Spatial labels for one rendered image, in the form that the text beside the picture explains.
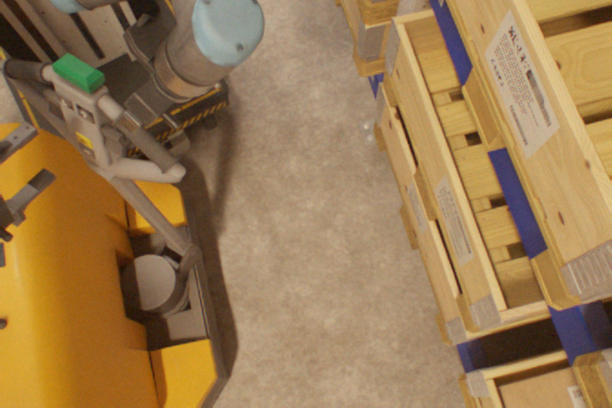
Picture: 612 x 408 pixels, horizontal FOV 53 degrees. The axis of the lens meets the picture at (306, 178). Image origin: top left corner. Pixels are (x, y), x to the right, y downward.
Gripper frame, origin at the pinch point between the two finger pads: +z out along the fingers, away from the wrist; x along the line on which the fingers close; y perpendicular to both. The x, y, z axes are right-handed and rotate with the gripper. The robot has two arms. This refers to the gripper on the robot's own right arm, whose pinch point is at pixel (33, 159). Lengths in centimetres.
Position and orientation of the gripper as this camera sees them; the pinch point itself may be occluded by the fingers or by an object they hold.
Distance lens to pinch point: 112.5
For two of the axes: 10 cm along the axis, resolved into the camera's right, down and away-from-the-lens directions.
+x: 1.3, -5.4, -8.3
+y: 8.4, 5.0, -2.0
